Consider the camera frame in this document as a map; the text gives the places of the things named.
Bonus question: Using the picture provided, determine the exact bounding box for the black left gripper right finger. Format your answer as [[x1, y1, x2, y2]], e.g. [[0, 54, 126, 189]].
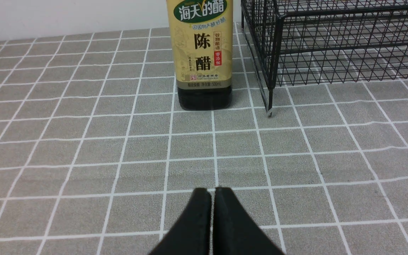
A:
[[213, 187, 284, 255]]

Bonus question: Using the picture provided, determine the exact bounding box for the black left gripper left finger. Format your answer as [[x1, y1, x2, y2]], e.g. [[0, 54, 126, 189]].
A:
[[149, 188, 212, 255]]

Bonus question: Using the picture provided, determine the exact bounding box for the dark vinegar bottle yellow label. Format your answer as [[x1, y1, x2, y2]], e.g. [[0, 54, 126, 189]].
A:
[[166, 0, 234, 111]]

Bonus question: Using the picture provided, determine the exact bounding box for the grey grid-pattern tablecloth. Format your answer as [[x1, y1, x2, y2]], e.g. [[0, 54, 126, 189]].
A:
[[0, 24, 408, 255]]

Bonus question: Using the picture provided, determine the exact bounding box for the black wire mesh shelf rack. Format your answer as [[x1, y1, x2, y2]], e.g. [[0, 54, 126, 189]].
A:
[[241, 0, 408, 117]]

